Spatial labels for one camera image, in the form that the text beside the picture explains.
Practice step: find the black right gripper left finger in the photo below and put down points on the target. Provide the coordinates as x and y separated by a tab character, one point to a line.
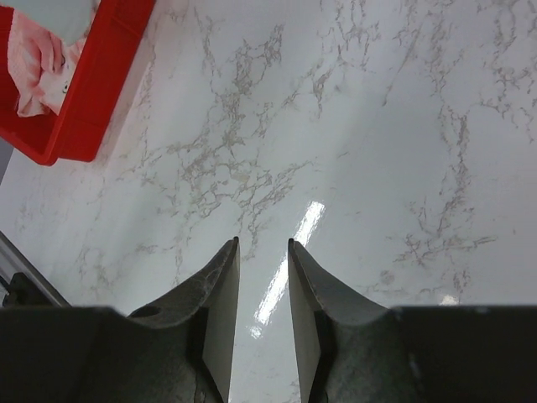
192	332

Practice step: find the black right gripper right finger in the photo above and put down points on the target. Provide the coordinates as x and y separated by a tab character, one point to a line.
343	341

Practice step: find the mint green towel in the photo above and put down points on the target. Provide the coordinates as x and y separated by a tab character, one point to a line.
70	20

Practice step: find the red plastic bin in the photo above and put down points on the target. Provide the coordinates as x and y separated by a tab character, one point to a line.
77	130

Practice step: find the pink patterned towel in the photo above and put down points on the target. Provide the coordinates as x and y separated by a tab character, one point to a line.
41	66

